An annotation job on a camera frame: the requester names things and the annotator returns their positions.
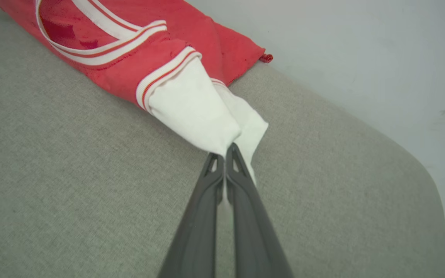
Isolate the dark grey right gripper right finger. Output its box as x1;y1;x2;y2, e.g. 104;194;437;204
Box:
225;142;295;278

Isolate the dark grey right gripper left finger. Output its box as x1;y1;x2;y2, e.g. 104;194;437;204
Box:
157;153;226;278

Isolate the red and white garment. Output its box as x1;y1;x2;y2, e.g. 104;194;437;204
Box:
0;0;274;205

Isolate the grey fabric sofa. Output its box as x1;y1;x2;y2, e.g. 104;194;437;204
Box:
0;0;445;278

